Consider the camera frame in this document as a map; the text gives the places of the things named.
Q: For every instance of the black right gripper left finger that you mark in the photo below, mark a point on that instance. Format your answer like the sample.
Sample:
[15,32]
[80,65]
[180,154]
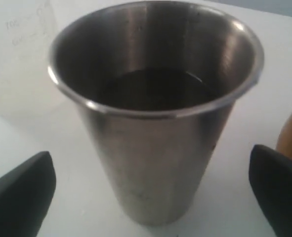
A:
[26,193]

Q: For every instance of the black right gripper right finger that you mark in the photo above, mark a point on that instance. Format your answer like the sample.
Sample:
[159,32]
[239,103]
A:
[270,177]

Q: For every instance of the stainless steel cup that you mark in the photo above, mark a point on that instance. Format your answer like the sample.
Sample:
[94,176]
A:
[154,83]

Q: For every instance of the frosted translucent plastic cup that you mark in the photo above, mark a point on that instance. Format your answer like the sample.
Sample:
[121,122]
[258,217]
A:
[27,28]

